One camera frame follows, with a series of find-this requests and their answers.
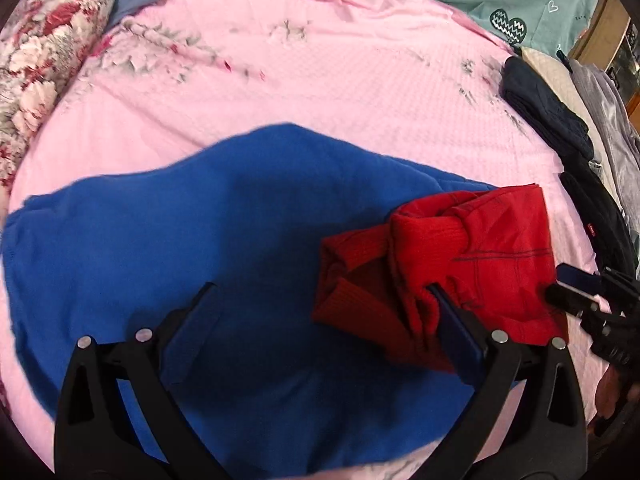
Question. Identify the navy folded garment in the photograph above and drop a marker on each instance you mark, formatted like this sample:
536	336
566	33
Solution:
545	105

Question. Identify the grey garment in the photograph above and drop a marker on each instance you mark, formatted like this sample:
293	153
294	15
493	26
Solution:
610	110

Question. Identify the pink floral blanket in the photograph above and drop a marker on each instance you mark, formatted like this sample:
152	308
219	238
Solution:
325	90

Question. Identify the black garment with red tag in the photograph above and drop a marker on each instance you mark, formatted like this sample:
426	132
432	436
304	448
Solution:
595	210

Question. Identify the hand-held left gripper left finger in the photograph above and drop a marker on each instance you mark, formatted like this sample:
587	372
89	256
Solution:
192	322

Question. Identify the wooden furniture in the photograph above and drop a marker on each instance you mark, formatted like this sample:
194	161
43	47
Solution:
607	30

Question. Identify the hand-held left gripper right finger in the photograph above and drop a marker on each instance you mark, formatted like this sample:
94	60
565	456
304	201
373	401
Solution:
457	342

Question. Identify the red floral pillow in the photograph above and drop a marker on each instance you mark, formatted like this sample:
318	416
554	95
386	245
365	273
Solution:
45	60

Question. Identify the blue fleece garment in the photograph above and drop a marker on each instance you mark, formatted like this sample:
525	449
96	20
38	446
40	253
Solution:
225	235

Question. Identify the cream fabric piece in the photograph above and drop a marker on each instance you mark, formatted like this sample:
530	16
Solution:
542	67

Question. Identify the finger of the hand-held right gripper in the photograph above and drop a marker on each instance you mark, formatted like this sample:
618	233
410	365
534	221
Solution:
565	299
575	277

